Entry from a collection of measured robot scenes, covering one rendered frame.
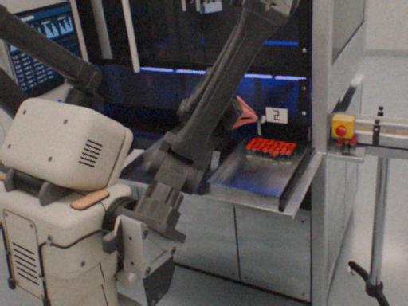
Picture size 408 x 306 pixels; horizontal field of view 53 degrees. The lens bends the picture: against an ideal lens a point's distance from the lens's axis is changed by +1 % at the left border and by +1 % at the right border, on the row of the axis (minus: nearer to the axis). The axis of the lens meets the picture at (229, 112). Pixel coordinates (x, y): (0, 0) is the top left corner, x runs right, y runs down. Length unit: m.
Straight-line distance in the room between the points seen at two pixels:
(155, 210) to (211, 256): 1.43
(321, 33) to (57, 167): 0.98
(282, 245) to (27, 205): 1.30
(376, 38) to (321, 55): 4.72
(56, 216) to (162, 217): 0.18
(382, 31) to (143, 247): 5.61
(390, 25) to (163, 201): 5.53
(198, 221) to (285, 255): 0.45
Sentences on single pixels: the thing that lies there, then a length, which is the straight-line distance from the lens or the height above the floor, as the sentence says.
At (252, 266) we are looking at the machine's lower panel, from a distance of 2.09.
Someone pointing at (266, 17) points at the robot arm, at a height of 1.53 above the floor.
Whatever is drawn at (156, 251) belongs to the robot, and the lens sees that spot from 0.80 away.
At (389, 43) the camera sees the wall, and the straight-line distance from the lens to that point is 6.17.
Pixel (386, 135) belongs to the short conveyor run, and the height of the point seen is 0.93.
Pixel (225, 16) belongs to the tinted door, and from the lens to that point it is 1.56.
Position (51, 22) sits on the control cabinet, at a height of 1.42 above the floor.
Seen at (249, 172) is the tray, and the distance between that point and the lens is 1.48.
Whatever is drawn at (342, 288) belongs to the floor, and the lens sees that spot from 2.31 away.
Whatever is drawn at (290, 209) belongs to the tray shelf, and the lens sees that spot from 1.30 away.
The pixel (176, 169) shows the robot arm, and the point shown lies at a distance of 0.80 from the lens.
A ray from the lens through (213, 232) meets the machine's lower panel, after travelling 2.06.
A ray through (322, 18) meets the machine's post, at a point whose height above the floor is 1.39.
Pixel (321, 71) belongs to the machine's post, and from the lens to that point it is 1.48.
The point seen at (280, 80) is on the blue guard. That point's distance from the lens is 1.53.
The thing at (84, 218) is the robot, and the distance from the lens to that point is 0.78.
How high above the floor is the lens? 1.65
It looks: 23 degrees down
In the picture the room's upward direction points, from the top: 5 degrees counter-clockwise
